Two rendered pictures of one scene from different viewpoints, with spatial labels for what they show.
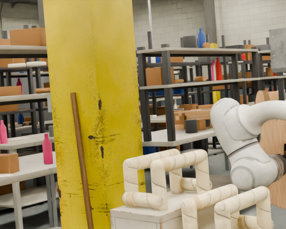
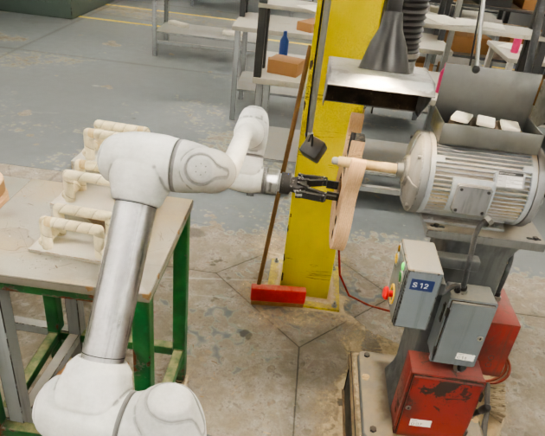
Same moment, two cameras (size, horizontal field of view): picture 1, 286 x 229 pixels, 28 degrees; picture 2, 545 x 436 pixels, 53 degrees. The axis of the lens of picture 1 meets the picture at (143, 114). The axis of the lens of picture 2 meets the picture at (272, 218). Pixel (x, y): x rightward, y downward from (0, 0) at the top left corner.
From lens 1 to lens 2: 2.01 m
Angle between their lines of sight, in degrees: 58
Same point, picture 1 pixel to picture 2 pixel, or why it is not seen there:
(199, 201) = (82, 163)
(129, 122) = not seen: hidden behind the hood
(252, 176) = not seen: hidden behind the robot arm
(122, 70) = (351, 38)
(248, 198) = (90, 178)
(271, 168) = (245, 180)
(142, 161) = (105, 125)
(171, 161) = (95, 133)
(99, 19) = not seen: outside the picture
